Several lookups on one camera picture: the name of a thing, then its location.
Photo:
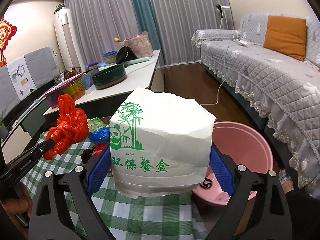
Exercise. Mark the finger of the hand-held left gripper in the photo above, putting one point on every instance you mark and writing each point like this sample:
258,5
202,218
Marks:
40,146
40,153

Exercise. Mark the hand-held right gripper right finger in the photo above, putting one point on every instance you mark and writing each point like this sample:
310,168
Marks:
220,173

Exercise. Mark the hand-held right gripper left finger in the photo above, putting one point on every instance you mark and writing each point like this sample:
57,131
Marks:
98,173

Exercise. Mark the pink plastic bucket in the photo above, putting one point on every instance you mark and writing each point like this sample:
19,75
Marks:
247,152

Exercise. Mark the red plastic bag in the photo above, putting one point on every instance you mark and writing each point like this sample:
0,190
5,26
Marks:
71,125

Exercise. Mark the blue plastic bag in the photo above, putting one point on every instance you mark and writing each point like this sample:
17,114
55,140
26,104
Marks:
100,135

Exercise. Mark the white takeout box green print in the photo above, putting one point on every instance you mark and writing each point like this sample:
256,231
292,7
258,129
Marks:
160,142

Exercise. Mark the person's left hand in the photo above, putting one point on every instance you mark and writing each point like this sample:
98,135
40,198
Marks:
17,206

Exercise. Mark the dark wrapper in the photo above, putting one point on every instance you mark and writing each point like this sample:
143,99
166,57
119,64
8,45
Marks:
206,183

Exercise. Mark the dark television cabinet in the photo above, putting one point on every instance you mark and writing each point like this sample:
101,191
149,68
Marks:
32,122

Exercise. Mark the red snack packet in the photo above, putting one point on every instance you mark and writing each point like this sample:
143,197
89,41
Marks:
101,148

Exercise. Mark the black television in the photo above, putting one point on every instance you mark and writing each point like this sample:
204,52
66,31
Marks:
25,102

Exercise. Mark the green snack packet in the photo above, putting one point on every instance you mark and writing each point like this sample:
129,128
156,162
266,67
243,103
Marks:
96,124

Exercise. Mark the plaid slipper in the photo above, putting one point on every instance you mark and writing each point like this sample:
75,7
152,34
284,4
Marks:
285,176

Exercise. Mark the colourful striped box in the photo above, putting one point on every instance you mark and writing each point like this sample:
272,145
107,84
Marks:
72,87

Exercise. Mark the green checkered tablecloth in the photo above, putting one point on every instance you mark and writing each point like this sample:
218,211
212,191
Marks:
150,220

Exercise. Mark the brown teapot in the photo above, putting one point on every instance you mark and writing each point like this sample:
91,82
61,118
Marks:
71,74

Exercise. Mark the grey television dust cover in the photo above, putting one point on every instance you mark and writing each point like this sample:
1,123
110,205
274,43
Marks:
37,65

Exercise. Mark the person's leg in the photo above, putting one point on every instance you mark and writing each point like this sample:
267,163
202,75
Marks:
302,212

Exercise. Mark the dark green pot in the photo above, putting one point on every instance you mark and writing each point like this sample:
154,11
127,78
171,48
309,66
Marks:
108,76

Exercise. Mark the grey quilted sofa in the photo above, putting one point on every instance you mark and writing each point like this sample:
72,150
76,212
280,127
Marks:
265,80

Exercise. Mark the white standing air conditioner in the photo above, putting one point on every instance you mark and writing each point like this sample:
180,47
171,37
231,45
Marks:
66,40

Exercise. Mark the stack of coloured bowls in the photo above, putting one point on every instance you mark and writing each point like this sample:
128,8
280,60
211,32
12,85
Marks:
109,57

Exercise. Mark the white coffee table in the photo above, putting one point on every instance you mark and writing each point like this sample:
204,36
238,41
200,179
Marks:
142,70

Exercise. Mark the mint green rolled mat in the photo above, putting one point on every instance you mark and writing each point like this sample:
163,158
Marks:
137,61

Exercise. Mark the black pouch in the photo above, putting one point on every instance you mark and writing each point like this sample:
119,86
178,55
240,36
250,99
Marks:
125,55

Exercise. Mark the yellow artificial flower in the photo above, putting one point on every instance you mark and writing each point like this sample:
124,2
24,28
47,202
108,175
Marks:
117,40

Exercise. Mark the white power strip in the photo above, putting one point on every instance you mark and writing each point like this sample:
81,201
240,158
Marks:
245,43

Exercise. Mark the pink woven basket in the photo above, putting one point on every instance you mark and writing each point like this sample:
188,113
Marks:
140,45

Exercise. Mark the small potted plant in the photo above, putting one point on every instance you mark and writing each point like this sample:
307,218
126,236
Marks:
60,8

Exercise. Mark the grey curtain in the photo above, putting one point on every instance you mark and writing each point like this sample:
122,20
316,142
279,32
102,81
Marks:
185,17
100,17

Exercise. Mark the orange cushion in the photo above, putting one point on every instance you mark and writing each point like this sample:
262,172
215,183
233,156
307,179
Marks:
285,37

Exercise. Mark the teal curtain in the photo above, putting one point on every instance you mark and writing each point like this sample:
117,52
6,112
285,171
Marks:
145,22

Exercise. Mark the white floor stand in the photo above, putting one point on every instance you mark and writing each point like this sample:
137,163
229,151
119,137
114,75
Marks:
222,12

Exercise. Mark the red knot wall decoration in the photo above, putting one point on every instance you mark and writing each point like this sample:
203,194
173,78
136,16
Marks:
6,33

